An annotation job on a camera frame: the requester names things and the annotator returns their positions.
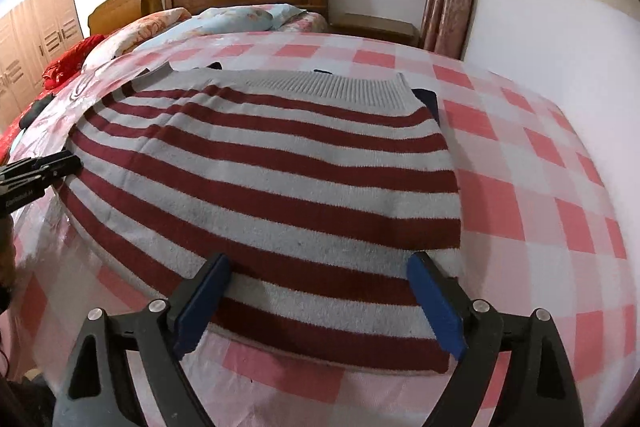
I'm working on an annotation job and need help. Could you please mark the light blue floral pillow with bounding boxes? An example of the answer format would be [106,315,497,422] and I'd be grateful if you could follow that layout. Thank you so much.
[192,3,308,36]

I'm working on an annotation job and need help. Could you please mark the wooden nightstand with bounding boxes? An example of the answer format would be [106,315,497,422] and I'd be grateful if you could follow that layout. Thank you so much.
[330,13,421,49]

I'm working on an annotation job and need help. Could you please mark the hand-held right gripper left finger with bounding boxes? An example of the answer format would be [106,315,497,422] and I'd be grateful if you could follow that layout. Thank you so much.
[52,253,233,427]

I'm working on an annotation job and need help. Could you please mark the wooden wardrobe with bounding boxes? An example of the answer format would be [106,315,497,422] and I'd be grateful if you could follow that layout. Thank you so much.
[0,0,85,134]

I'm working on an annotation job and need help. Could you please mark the red grey striped sweater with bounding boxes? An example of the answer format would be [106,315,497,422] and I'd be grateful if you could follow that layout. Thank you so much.
[57,61,463,377]

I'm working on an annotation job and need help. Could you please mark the dark cloth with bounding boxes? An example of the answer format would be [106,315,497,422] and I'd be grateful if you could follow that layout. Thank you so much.
[22,94,56,126]

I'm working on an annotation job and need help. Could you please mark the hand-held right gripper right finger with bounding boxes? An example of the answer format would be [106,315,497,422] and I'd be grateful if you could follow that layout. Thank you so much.
[406,251,586,427]

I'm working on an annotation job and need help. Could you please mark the bed with pink checked sheet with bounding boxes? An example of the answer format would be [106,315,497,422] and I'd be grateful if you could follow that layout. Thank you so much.
[0,9,632,427]

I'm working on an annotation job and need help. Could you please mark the peach floral pillow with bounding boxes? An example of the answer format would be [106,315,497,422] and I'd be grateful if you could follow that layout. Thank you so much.
[82,7,193,68]

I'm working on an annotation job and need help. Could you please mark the small wooden headboard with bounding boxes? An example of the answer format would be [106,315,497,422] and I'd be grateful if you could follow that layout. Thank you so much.
[88,0,166,36]

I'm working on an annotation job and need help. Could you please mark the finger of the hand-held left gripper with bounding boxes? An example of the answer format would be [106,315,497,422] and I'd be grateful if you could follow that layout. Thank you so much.
[0,155,84,188]
[0,158,56,174]

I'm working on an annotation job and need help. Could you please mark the red quilt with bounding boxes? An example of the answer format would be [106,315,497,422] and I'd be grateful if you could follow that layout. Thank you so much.
[0,34,106,158]

